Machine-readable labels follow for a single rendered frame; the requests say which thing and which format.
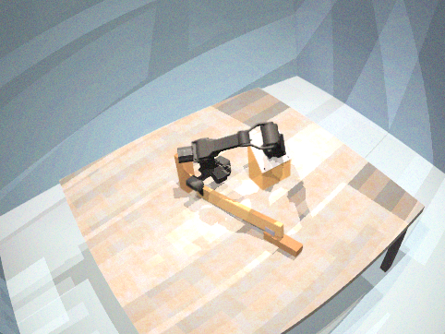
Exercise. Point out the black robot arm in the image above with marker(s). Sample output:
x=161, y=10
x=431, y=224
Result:
x=205, y=149

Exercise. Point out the brown wooden post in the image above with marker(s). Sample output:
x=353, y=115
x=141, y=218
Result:
x=286, y=243

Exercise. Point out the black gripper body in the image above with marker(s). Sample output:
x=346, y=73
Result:
x=196, y=183

